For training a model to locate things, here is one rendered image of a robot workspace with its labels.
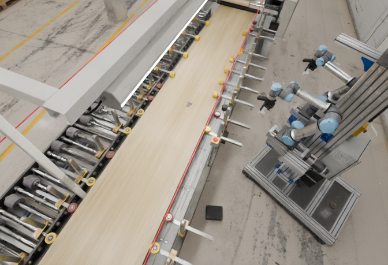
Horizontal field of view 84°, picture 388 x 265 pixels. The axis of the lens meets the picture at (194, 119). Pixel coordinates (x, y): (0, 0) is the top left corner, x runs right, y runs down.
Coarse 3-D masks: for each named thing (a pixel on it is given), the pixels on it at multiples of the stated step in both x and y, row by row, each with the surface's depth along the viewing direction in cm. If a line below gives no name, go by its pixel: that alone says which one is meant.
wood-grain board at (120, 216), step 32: (224, 32) 358; (192, 64) 306; (224, 64) 310; (160, 96) 266; (192, 96) 270; (160, 128) 239; (192, 128) 241; (128, 160) 214; (160, 160) 216; (96, 192) 194; (128, 192) 196; (160, 192) 198; (96, 224) 179; (128, 224) 181; (160, 224) 182; (64, 256) 165; (96, 256) 166; (128, 256) 167
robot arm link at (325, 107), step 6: (294, 84) 184; (294, 90) 182; (300, 90) 181; (300, 96) 182; (306, 96) 179; (312, 96) 178; (312, 102) 178; (318, 102) 176; (324, 102) 175; (318, 108) 179; (324, 108) 175; (330, 108) 172; (336, 108) 171
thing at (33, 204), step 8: (192, 32) 381; (168, 56) 338; (112, 120) 261; (88, 136) 246; (112, 136) 247; (56, 152) 232; (80, 152) 233; (96, 160) 229; (40, 168) 221; (88, 168) 224; (48, 184) 212; (16, 192) 205; (64, 192) 208; (32, 200) 202; (40, 208) 198; (0, 216) 193; (56, 216) 195; (8, 224) 189; (16, 224) 190; (0, 232) 185; (24, 232) 186; (32, 232) 187; (8, 240) 182; (16, 240) 183; (24, 248) 180; (32, 248) 180
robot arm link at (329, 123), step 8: (328, 112) 172; (336, 112) 168; (320, 120) 171; (328, 120) 164; (336, 120) 163; (304, 128) 186; (312, 128) 178; (320, 128) 169; (328, 128) 165; (336, 128) 162; (288, 136) 199; (296, 136) 194; (304, 136) 189; (288, 144) 204
